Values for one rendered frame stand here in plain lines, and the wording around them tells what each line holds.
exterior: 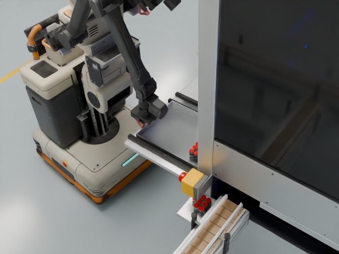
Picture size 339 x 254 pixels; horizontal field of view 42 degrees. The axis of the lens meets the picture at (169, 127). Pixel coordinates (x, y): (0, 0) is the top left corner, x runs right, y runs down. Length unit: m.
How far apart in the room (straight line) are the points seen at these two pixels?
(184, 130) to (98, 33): 0.62
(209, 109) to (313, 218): 0.47
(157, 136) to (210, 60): 0.74
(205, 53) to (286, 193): 0.52
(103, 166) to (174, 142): 0.83
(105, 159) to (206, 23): 1.62
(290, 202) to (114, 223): 1.48
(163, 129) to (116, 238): 0.94
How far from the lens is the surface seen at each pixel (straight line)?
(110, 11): 1.59
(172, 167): 1.80
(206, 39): 1.22
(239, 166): 1.47
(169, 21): 4.29
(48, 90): 2.45
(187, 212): 1.67
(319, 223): 1.48
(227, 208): 1.63
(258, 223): 1.67
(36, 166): 3.13
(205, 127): 1.45
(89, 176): 2.61
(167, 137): 1.91
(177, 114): 2.01
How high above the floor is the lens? 2.28
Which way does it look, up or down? 46 degrees down
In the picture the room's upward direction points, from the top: 4 degrees counter-clockwise
